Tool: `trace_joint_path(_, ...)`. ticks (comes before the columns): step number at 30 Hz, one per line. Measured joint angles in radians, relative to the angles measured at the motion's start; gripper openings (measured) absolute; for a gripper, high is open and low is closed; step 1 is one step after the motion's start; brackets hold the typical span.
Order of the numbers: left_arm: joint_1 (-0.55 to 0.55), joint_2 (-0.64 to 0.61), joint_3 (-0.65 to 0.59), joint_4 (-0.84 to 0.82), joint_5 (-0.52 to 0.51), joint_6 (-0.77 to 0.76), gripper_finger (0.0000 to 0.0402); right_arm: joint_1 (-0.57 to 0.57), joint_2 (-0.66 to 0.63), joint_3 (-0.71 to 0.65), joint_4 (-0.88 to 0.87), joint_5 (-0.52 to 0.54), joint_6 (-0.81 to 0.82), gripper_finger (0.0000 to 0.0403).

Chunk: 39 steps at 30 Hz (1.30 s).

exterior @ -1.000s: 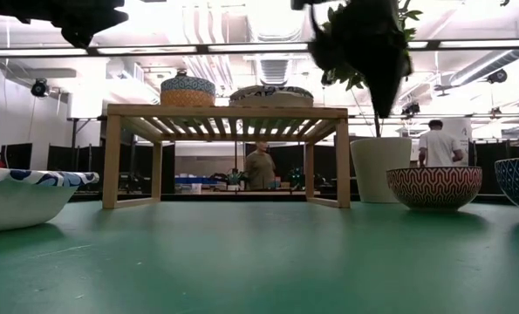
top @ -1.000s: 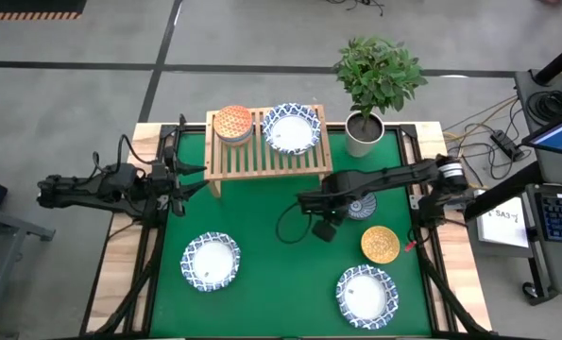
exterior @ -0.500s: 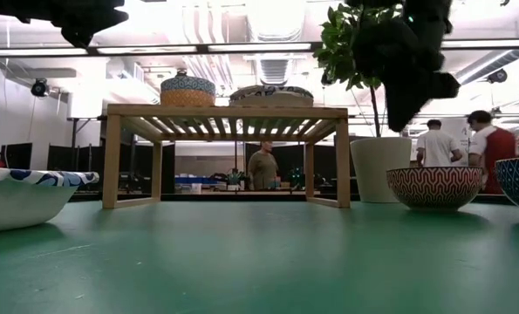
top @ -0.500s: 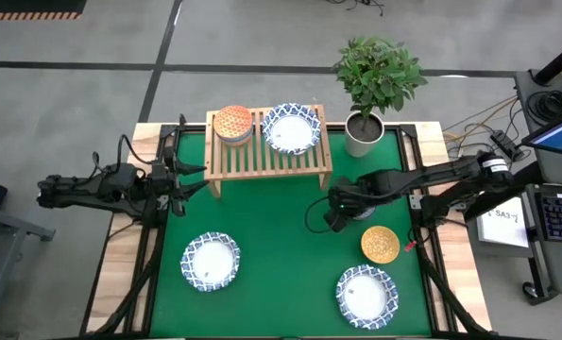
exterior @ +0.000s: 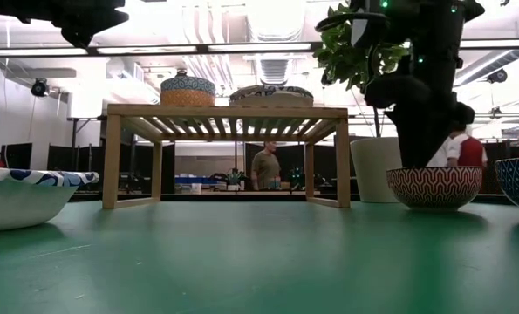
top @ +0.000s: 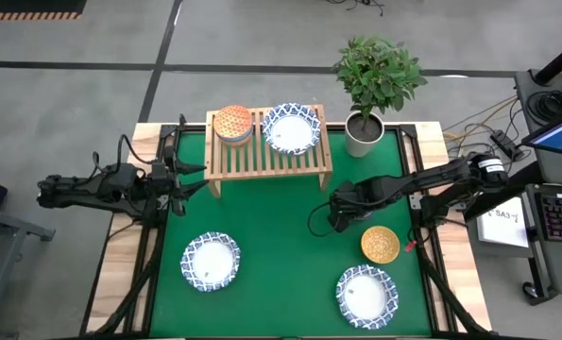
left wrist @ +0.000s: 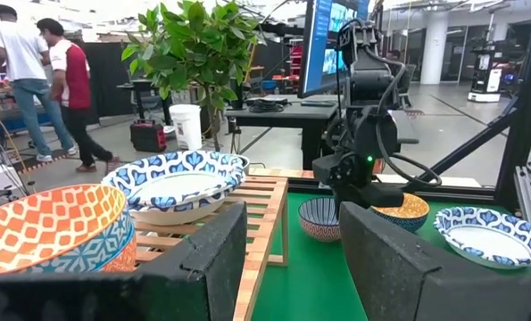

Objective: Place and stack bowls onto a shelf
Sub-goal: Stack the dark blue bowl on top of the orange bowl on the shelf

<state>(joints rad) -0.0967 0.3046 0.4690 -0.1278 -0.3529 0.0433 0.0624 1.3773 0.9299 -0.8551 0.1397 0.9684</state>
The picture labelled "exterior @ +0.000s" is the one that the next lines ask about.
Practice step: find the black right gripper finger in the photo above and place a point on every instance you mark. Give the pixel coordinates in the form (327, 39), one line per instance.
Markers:
(437, 148)
(414, 148)

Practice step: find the red zigzag patterned bowl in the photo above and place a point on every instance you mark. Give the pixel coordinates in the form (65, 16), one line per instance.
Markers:
(433, 187)

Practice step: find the blue floral paper bowl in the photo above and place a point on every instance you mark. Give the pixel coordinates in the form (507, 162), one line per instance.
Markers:
(19, 205)
(272, 101)

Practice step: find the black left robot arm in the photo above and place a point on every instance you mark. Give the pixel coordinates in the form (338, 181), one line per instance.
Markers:
(6, 6)

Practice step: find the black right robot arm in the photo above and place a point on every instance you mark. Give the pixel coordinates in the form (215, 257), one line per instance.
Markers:
(438, 52)

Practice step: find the wooden slatted shelf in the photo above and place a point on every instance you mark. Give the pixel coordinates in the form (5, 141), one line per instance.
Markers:
(224, 111)

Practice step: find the person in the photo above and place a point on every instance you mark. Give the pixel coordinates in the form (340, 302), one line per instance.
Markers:
(265, 168)
(470, 150)

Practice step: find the white plant pot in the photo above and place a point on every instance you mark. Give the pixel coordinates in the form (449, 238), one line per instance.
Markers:
(372, 170)

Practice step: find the black ceiling spotlight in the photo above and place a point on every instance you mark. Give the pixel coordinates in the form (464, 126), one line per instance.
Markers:
(39, 87)
(497, 76)

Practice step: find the green leafy plant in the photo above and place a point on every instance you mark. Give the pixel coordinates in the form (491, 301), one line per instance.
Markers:
(342, 65)

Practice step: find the blue and orange patterned bowl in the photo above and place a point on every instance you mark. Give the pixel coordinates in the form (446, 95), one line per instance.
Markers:
(187, 96)

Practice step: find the green table mat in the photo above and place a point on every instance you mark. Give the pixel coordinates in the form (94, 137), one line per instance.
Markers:
(259, 261)

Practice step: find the black ceiling light rail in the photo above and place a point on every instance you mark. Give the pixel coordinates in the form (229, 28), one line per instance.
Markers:
(202, 48)

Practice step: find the black table frame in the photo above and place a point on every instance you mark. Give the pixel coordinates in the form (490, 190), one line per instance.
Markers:
(241, 197)

